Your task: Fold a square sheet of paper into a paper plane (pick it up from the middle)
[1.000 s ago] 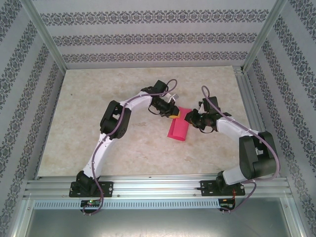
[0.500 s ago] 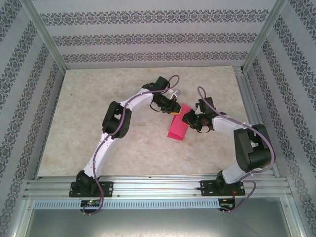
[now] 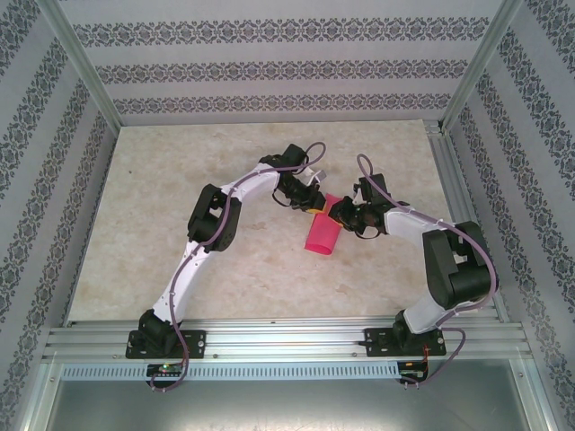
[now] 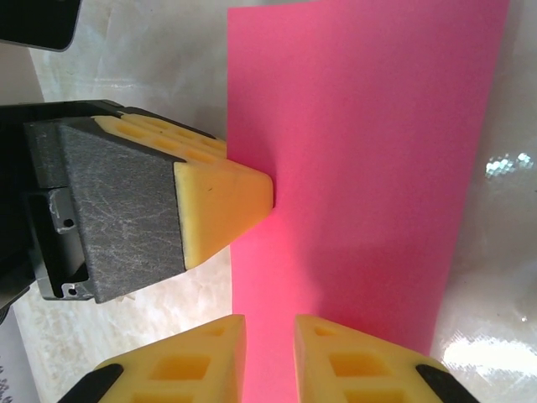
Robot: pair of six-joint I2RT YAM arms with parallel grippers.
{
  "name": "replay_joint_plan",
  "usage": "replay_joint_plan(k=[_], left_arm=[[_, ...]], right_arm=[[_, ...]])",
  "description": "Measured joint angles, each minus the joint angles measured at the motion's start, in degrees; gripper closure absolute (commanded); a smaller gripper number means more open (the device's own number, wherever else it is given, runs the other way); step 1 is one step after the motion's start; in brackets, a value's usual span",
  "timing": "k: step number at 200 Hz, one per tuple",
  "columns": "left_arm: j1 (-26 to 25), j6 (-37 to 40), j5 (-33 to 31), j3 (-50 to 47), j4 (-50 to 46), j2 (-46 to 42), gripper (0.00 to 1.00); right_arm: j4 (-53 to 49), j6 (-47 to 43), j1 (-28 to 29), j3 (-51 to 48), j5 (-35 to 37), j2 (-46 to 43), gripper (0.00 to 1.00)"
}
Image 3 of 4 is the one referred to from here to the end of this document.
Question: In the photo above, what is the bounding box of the aluminium mounting rail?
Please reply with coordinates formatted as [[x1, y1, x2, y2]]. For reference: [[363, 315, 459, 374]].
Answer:
[[42, 316, 534, 363]]

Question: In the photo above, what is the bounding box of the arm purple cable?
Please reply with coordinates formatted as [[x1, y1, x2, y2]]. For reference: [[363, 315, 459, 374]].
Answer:
[[357, 154, 500, 390], [150, 141, 328, 392]]

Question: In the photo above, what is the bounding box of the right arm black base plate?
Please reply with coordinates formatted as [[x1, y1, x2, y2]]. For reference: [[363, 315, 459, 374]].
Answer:
[[363, 327, 448, 358]]

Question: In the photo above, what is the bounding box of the pink square paper sheet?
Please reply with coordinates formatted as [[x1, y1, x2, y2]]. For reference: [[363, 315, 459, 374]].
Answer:
[[303, 191, 344, 258]]

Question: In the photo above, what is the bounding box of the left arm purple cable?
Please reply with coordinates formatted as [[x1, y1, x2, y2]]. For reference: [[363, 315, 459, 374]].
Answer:
[[150, 141, 328, 392]]

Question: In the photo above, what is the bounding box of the slotted grey cable duct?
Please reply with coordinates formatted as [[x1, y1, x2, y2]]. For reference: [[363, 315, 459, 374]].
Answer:
[[60, 362, 402, 381]]

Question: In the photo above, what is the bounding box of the right gripper thin black wire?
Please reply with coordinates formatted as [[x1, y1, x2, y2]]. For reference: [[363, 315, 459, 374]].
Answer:
[[352, 222, 387, 241]]

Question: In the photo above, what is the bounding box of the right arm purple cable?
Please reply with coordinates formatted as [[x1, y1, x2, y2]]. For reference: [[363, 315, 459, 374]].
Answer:
[[357, 154, 500, 390]]

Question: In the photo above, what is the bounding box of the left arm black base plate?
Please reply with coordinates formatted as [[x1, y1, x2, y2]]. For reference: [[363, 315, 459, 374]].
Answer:
[[125, 330, 208, 360]]

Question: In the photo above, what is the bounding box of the gripper thin black wire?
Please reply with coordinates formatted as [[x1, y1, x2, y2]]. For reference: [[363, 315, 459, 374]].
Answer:
[[270, 188, 297, 210], [352, 222, 387, 241]]

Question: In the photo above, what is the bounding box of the left gripper thin black wire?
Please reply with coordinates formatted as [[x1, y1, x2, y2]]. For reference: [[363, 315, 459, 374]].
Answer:
[[270, 188, 297, 210]]

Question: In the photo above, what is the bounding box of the aluminium frame post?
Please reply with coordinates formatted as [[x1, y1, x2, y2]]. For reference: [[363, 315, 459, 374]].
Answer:
[[441, 0, 525, 132], [39, 0, 123, 129]]

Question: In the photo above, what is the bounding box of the aluminium side rail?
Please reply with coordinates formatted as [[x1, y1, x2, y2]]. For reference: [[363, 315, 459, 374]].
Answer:
[[424, 119, 512, 324]]

